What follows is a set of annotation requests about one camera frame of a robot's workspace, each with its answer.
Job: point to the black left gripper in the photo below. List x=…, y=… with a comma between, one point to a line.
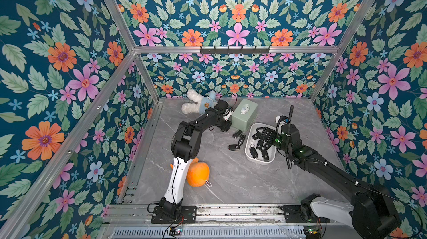
x=227, y=127

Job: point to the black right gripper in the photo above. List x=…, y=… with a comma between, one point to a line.
x=267, y=134

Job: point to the black VW key front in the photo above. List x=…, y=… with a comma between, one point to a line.
x=259, y=145

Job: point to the white storage box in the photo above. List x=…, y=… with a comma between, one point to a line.
x=260, y=157

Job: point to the black slim Porsche key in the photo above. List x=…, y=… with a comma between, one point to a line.
x=241, y=140

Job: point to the black chrome button key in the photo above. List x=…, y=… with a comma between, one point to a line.
x=237, y=134

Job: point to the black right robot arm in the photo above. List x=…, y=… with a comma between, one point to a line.
x=369, y=209

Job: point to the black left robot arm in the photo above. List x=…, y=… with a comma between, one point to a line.
x=185, y=146

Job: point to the green tissue box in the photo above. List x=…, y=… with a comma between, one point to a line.
x=244, y=115

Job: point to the white teddy bear blue shirt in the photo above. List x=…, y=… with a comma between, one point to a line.
x=199, y=103

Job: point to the orange plush toy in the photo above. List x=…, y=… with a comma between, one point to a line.
x=195, y=172

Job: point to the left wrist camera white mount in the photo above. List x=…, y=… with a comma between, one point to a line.
x=228, y=115

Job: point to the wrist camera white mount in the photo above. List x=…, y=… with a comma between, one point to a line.
x=228, y=115
x=280, y=121

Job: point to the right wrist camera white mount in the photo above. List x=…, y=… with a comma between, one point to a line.
x=280, y=121

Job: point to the black hook rail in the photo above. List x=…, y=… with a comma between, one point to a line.
x=234, y=50

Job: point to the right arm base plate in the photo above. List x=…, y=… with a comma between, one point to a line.
x=299, y=214

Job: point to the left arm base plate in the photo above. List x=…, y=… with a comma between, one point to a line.
x=186, y=214

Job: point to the aluminium front rail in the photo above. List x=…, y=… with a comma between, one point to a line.
x=229, y=214

